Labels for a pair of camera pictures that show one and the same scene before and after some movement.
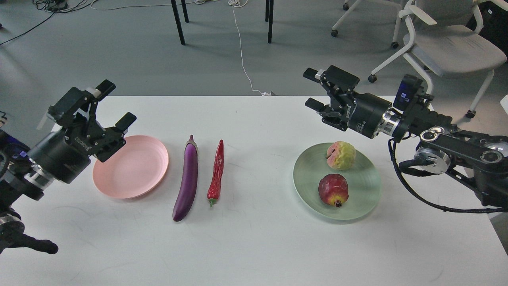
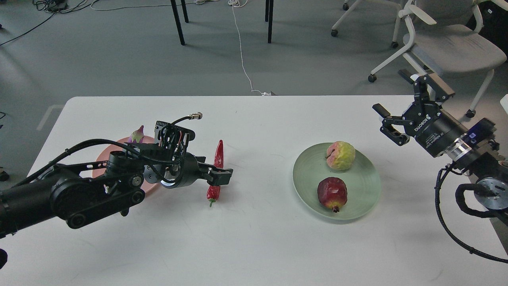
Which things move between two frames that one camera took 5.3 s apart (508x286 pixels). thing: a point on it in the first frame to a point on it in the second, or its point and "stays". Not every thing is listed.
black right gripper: (362, 112) to (435, 129)
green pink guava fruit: (341, 155) stays
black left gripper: (65, 153) to (183, 173)
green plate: (363, 181) stays
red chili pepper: (214, 189) stays
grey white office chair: (444, 38) stays
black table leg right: (269, 17) stays
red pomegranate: (333, 189) stays
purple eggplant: (183, 205) to (137, 136)
